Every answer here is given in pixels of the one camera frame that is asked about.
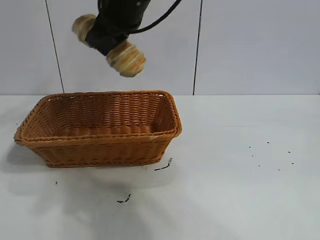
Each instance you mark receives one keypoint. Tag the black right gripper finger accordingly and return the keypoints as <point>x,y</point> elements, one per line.
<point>106,41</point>

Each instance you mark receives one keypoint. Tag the long striped bread loaf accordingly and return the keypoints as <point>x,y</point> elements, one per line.
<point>127,60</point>

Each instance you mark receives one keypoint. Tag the brown woven wicker basket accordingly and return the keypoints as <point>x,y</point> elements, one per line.
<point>100,147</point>

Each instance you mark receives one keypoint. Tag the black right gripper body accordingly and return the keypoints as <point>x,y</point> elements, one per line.
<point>117,15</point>

